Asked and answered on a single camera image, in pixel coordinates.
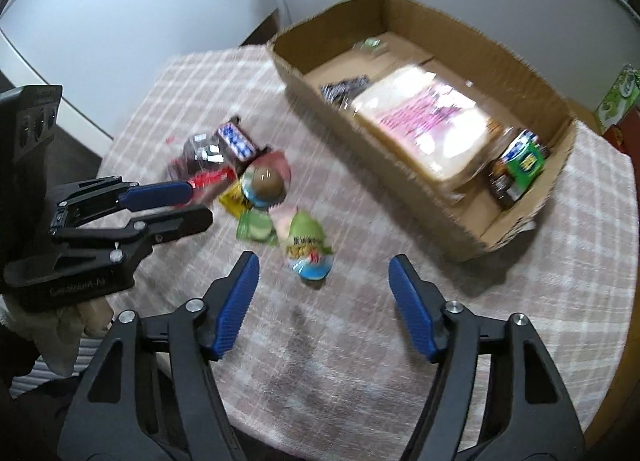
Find green drink carton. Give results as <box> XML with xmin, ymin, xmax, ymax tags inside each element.
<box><xmin>594</xmin><ymin>65</ymin><xmax>639</xmax><ymax>134</ymax></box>

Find clear bag red snacks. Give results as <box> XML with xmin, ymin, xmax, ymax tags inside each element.
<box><xmin>167</xmin><ymin>133</ymin><xmax>238</xmax><ymax>206</ymax></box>

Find white cabinet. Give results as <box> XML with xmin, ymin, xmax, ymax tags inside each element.
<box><xmin>1</xmin><ymin>0</ymin><xmax>278</xmax><ymax>138</ymax></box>

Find light green candy packet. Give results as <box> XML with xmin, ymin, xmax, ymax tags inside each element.
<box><xmin>235</xmin><ymin>209</ymin><xmax>278</xmax><ymax>245</ymax></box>

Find brown jelly cup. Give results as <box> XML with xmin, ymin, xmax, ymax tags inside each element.
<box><xmin>240</xmin><ymin>150</ymin><xmax>292</xmax><ymax>209</ymax></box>

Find white gloved left hand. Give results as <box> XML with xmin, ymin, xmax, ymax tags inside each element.
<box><xmin>1</xmin><ymin>294</ymin><xmax>114</xmax><ymax>377</ymax></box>

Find brown chocolate bar back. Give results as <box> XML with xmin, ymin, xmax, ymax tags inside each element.
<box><xmin>215</xmin><ymin>116</ymin><xmax>271</xmax><ymax>169</ymax></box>

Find open cardboard box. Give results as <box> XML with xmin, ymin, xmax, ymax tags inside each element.
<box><xmin>268</xmin><ymin>0</ymin><xmax>576</xmax><ymax>262</ymax></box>

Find small green candy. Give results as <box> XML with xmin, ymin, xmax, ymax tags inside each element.
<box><xmin>352</xmin><ymin>38</ymin><xmax>388</xmax><ymax>56</ymax></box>

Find pink plaid tablecloth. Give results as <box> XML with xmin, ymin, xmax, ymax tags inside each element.
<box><xmin>101</xmin><ymin>46</ymin><xmax>638</xmax><ymax>460</ymax></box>

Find brown chocolate bar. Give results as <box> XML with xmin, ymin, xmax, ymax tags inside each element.
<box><xmin>488</xmin><ymin>130</ymin><xmax>538</xmax><ymax>211</ymax></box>
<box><xmin>215</xmin><ymin>116</ymin><xmax>271</xmax><ymax>169</ymax></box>

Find brown chocolate bar front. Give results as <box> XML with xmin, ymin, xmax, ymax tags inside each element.
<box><xmin>488</xmin><ymin>130</ymin><xmax>538</xmax><ymax>211</ymax></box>

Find small black snack packet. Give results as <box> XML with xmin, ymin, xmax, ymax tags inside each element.
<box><xmin>319</xmin><ymin>76</ymin><xmax>371</xmax><ymax>109</ymax></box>

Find yellow candy packet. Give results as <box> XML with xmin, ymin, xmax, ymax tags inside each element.
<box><xmin>218</xmin><ymin>181</ymin><xmax>253</xmax><ymax>220</ymax></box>

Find pink bread bag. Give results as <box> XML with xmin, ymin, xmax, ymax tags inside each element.
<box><xmin>350</xmin><ymin>65</ymin><xmax>514</xmax><ymax>197</ymax></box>

